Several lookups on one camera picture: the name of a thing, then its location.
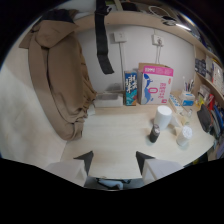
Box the white wall power socket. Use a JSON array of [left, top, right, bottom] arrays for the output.
[[152, 34, 165, 47]]

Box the blue drink carton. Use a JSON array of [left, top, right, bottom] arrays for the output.
[[124, 70, 139, 107]]

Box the wooden shelf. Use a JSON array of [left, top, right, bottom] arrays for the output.
[[73, 10, 224, 108]]

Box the white storage tray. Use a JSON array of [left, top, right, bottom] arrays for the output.
[[93, 91, 125, 109]]

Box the brown hanging coat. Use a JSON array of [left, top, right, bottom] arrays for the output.
[[18, 9, 98, 141]]

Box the white wall switch box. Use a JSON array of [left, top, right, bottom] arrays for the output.
[[113, 31, 128, 43]]

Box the white cylindrical roll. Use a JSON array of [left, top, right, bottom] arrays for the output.
[[153, 105, 173, 131]]

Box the black bag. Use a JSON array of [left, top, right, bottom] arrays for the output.
[[196, 104, 213, 134]]

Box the blue and white flat box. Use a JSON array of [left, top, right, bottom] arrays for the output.
[[168, 93, 184, 114]]

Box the small clear glass bottle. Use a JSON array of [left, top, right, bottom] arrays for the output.
[[181, 109, 194, 126]]

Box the pink and white cardboard box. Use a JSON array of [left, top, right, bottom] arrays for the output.
[[137, 62, 175, 106]]

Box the white cable bundle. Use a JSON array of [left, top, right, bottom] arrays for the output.
[[147, 5, 178, 27]]

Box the white cotton swab jar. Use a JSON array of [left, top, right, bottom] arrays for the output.
[[176, 125, 194, 147]]

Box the black hanging strap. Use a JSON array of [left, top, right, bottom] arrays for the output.
[[94, 0, 115, 75]]

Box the black electric shaver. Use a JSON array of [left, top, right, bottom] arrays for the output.
[[148, 123, 161, 144]]

